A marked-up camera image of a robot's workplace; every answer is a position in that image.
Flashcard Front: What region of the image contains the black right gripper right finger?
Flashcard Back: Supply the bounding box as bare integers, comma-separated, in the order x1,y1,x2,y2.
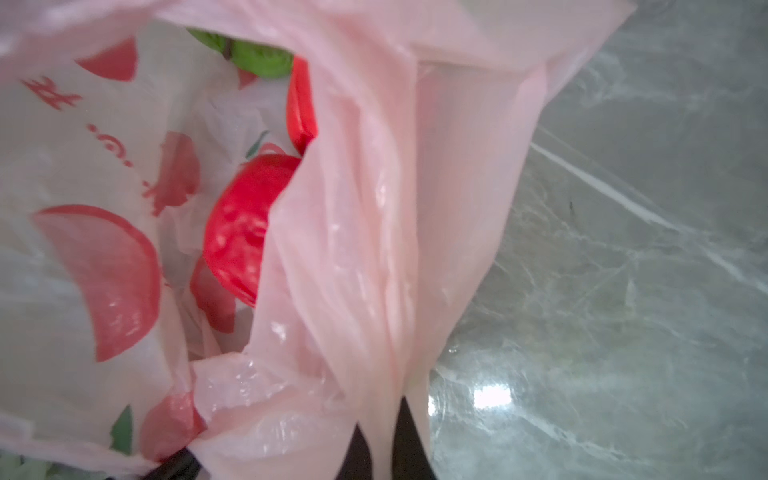
391,397,437,480

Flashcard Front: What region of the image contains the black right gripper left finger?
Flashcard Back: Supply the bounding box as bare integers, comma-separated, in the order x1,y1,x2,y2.
335,425,373,480

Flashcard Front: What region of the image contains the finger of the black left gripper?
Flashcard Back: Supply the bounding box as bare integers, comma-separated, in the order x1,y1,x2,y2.
142,448,202,480

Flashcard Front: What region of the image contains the pink apple-print plastic bag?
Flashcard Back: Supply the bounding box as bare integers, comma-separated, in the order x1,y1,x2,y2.
1,1,634,479

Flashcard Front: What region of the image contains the red apple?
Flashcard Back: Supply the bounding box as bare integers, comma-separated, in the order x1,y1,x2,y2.
286,56,318,156
203,153,301,307

